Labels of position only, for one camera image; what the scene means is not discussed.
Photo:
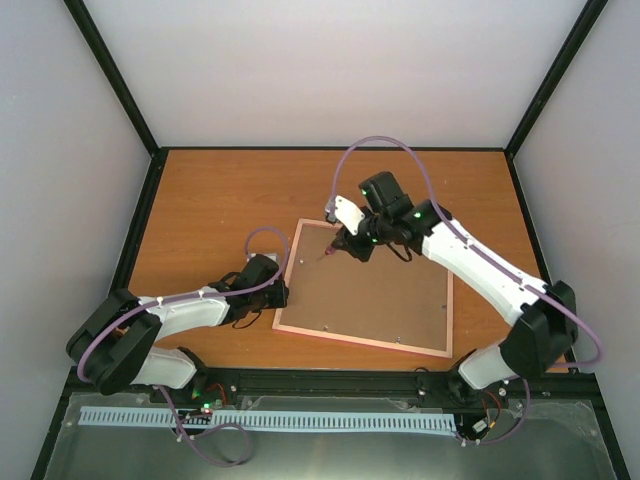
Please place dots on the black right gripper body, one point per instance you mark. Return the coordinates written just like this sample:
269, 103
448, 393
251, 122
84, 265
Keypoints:
363, 252

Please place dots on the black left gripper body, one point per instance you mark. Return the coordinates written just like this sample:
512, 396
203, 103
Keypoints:
269, 302

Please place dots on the purple red screwdriver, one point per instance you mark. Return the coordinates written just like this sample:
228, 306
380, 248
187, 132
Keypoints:
329, 251

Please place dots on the pink picture frame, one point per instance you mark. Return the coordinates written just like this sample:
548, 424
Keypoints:
384, 302

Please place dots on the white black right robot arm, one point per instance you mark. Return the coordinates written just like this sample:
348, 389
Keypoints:
540, 316

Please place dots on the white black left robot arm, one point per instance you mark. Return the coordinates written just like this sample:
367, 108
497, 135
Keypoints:
220, 303

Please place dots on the grey metal front plate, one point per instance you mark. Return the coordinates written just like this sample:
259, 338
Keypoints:
532, 439

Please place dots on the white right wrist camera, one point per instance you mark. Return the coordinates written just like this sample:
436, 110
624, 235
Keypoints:
343, 211

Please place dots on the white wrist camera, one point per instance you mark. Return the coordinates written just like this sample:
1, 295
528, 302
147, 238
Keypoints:
272, 256
343, 211

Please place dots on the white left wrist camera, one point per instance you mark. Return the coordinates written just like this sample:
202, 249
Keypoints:
272, 256

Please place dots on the light blue slotted cable duct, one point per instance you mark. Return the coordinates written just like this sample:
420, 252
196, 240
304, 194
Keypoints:
274, 421

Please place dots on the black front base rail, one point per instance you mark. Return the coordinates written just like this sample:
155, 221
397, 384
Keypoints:
424, 389

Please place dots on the black table edge rail left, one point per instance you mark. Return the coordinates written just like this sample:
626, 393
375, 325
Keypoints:
135, 225

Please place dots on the black table edge rail back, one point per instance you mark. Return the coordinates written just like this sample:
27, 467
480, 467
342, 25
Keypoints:
333, 148

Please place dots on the black enclosure post left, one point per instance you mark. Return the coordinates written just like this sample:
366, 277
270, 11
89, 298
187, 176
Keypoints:
90, 32

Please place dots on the black enclosure post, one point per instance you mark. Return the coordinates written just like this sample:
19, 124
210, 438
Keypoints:
579, 32
90, 32

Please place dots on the black enclosure post right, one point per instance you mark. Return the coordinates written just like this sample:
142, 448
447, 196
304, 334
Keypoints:
579, 32

